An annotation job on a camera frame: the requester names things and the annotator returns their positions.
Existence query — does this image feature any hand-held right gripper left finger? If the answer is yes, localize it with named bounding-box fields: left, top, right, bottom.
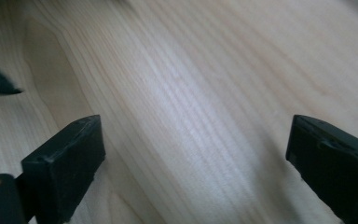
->
left=15, top=114, right=106, bottom=224

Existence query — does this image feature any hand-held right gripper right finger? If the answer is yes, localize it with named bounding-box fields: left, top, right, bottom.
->
left=285, top=114, right=358, bottom=224

